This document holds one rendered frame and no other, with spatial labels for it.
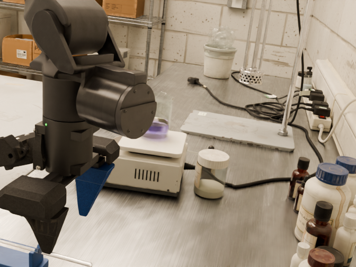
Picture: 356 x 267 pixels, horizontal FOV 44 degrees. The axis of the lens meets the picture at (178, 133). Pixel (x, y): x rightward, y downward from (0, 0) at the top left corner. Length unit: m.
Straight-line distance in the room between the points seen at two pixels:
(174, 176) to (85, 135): 0.34
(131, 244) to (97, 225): 0.07
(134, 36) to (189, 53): 0.43
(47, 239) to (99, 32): 0.24
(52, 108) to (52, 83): 0.03
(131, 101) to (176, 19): 2.86
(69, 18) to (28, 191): 0.18
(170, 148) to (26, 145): 0.35
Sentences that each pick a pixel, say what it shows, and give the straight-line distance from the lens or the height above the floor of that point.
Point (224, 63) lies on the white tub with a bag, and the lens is 1.84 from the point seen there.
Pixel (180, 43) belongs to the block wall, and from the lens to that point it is 3.28.
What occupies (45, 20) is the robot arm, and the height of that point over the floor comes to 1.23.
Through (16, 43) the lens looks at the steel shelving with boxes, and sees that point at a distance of 3.37.
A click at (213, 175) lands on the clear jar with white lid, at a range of 0.81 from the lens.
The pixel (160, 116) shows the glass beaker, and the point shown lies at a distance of 0.82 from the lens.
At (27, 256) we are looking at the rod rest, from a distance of 0.65.
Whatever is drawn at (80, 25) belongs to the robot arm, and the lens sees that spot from 0.47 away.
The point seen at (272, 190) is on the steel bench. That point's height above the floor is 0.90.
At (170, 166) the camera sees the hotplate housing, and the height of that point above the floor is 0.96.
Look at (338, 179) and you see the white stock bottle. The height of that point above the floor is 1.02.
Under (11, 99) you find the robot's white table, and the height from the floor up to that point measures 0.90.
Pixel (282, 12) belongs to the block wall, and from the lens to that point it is 3.21.
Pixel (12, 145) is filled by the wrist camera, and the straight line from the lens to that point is 0.52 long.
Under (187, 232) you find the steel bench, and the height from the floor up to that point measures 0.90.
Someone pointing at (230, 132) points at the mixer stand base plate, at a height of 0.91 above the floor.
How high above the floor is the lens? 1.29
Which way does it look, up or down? 20 degrees down
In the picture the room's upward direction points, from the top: 7 degrees clockwise
